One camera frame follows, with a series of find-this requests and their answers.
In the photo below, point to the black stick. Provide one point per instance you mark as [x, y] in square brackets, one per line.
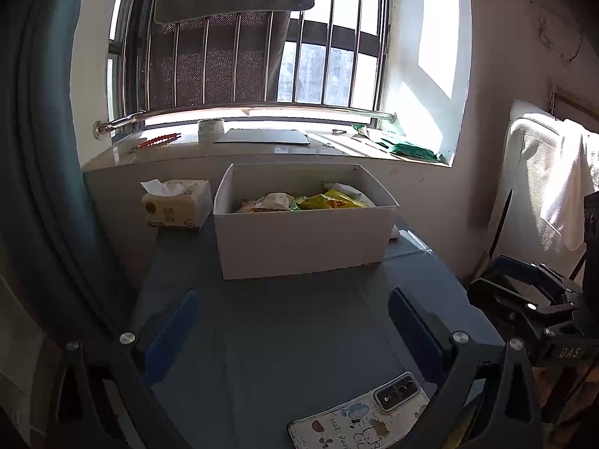
[500, 224]

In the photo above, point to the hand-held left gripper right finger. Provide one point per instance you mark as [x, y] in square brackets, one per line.
[414, 332]

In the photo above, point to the blue curtain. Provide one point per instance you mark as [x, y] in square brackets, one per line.
[42, 173]

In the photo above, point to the steel window rail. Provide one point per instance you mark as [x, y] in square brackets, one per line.
[243, 110]

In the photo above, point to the white cardboard box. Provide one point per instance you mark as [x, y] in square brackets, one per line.
[299, 243]

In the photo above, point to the white towel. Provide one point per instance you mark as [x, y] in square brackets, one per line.
[566, 187]

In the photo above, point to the white cloth-covered chair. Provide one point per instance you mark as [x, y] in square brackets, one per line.
[519, 173]

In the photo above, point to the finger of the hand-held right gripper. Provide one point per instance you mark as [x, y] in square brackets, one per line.
[505, 299]
[524, 269]

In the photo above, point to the large white snack bag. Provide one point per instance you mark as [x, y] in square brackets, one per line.
[348, 189]

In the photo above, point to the clear orange cartoon snack packet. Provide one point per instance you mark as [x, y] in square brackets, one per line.
[266, 202]

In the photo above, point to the green plastic bag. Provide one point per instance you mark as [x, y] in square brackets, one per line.
[412, 149]

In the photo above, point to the yellow snack packet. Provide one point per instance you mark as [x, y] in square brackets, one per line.
[327, 202]

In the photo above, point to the dark mesh cloth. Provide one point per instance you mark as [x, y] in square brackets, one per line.
[220, 61]

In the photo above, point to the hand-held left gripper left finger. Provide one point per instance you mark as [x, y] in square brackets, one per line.
[171, 336]

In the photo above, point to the dark flat board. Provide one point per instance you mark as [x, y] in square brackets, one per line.
[262, 137]

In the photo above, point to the beige tissue pack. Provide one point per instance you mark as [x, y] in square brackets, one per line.
[175, 210]

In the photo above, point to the phone with cartoon case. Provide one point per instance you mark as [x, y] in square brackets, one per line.
[355, 423]

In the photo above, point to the steel window grille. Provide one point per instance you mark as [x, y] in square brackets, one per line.
[346, 32]

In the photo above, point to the white tape roll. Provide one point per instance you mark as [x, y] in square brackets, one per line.
[210, 130]

